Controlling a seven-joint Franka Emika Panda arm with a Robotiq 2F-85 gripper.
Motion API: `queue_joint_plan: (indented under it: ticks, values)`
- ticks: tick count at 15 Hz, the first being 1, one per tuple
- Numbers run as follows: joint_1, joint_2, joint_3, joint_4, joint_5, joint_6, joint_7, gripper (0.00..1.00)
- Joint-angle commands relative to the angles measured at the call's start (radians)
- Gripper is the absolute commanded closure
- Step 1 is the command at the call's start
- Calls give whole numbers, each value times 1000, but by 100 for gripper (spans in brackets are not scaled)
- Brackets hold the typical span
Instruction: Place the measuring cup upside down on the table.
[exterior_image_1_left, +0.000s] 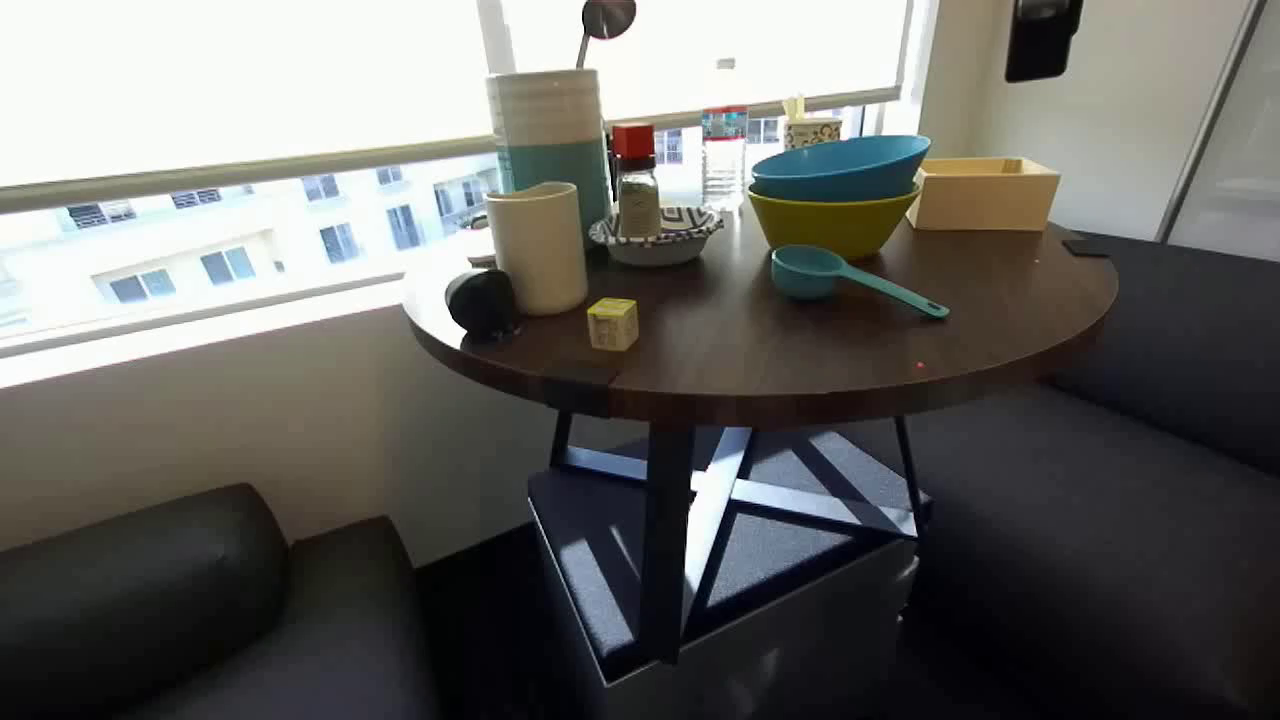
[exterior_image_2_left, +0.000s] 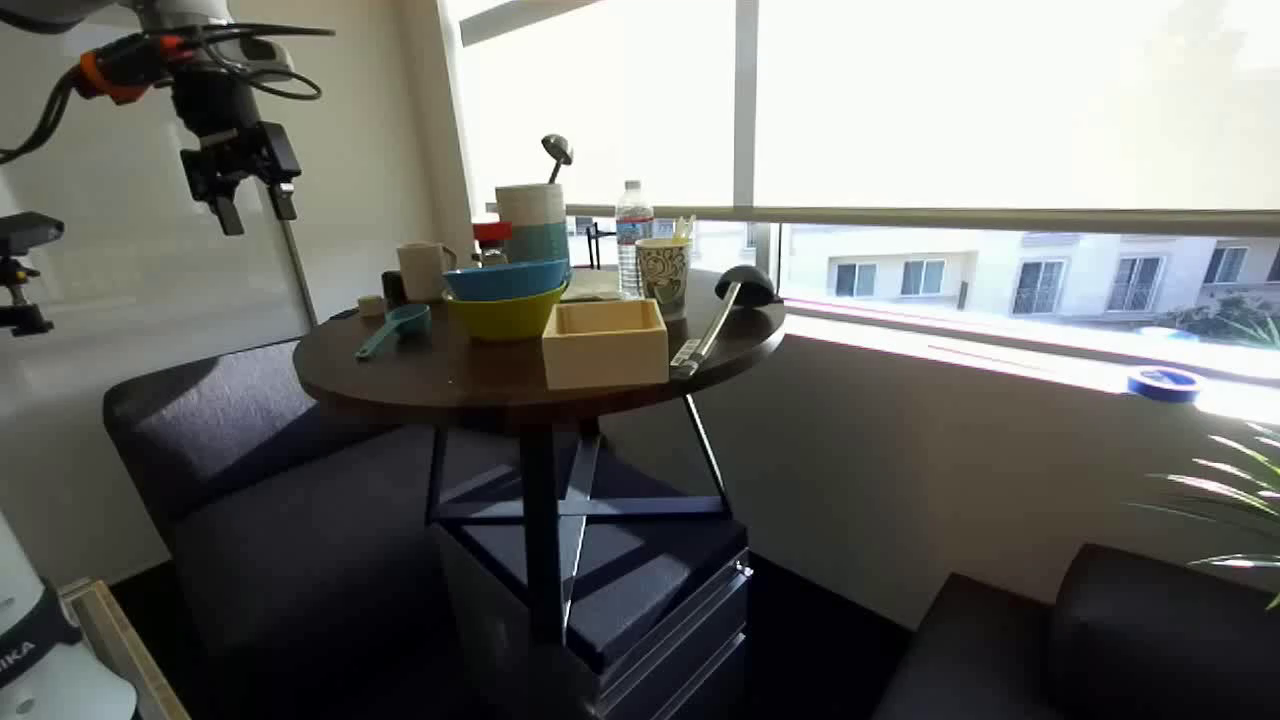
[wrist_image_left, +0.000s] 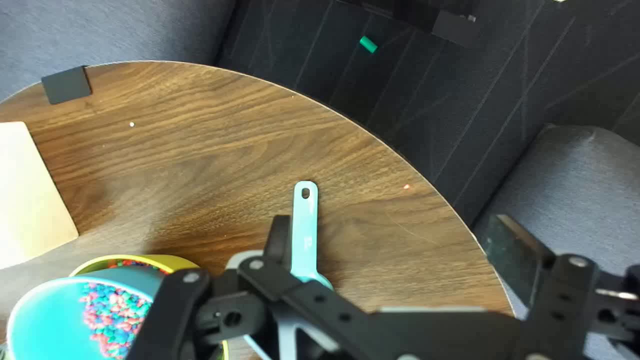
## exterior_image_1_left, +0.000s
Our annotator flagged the teal plastic measuring cup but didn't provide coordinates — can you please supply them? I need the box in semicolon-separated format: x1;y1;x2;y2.
768;239;955;324

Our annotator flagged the white cylindrical cup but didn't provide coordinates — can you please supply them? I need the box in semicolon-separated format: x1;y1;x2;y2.
485;180;594;319

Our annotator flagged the small beige cup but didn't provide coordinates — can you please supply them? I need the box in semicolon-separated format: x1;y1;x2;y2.
618;174;669;239

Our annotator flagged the yellow cube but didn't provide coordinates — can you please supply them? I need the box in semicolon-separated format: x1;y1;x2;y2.
586;294;645;357

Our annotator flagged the patterned shallow bowl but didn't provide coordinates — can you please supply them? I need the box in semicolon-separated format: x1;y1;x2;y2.
586;202;727;273

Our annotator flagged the black round object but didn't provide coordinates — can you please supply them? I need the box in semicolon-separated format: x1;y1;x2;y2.
445;266;523;342

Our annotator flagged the red container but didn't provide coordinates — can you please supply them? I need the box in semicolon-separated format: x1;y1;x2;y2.
609;120;662;177

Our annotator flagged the clear plastic water bottle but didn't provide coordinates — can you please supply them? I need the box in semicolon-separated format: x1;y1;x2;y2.
701;105;752;212

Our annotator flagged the yellow-green bowl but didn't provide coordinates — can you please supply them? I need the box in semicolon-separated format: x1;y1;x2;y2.
743;184;926;266

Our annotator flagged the teal and white tall canister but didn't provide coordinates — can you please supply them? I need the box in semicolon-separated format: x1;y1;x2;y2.
485;67;618;252

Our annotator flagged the blue bowl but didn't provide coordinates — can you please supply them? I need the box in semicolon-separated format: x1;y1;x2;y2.
748;132;936;204

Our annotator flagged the patterned jar with straws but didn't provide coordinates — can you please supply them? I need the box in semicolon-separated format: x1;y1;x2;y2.
782;91;849;152

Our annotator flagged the metal ladle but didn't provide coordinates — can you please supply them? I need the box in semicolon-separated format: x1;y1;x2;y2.
574;0;641;72

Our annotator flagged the light wooden box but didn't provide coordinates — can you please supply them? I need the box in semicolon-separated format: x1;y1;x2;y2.
909;152;1065;235

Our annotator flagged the dark long sofa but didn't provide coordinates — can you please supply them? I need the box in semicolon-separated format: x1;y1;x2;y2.
851;227;1280;720

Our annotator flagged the dark sofa with rounded armrest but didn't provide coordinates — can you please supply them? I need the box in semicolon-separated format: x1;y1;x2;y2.
0;481;445;720

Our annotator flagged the dark metal table leg frame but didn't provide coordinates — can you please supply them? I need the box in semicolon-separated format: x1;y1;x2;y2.
543;408;933;671

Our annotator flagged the black wall-mounted device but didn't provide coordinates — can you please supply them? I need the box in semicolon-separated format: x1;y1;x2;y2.
1006;0;1090;84

